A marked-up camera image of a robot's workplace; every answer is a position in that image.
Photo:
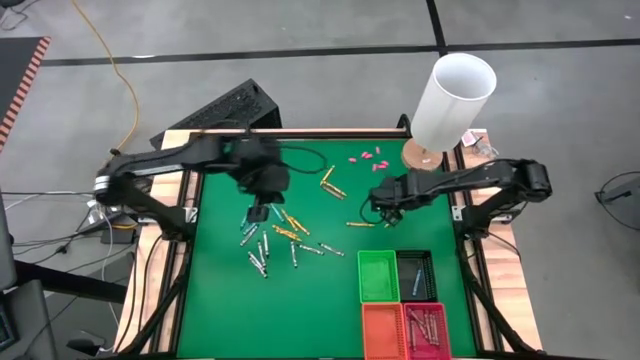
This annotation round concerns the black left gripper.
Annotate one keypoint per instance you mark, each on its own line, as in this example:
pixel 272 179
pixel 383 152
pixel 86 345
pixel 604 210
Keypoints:
pixel 260 170

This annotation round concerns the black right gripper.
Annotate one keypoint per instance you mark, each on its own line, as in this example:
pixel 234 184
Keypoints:
pixel 395 192

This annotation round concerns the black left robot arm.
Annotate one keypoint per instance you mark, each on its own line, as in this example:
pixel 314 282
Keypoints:
pixel 150 160

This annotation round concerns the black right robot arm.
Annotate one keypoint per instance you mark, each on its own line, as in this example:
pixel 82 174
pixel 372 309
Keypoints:
pixel 475 175

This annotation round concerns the green plastic basket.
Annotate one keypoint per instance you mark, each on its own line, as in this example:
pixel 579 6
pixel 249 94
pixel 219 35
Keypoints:
pixel 378 277

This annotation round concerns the black plastic basket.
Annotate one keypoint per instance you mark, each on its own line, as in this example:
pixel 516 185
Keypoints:
pixel 429 295

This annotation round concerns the black perforated case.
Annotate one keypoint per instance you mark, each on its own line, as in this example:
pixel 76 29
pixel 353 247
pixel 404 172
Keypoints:
pixel 225 107

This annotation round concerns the pink packet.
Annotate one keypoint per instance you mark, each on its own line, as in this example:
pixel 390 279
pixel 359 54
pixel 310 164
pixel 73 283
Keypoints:
pixel 468 138

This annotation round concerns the clear plastic wrap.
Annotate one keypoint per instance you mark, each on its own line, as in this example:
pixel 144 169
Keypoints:
pixel 485 149

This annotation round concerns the orange plastic basket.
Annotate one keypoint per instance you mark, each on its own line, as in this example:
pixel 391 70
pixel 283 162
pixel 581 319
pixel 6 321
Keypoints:
pixel 384 332

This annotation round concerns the white cylinder lamp shade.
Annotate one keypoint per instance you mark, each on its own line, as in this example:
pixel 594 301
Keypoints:
pixel 450 107

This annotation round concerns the red plastic basket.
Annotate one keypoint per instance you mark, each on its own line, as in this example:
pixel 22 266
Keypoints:
pixel 422 354

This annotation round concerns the black floor beam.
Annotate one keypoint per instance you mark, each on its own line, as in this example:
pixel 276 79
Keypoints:
pixel 70 282

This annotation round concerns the black striped-edge floor mat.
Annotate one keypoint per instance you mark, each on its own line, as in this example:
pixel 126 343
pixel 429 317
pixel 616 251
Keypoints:
pixel 15 65

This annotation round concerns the black table frame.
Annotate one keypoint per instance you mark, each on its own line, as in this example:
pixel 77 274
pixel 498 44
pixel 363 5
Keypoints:
pixel 325 134

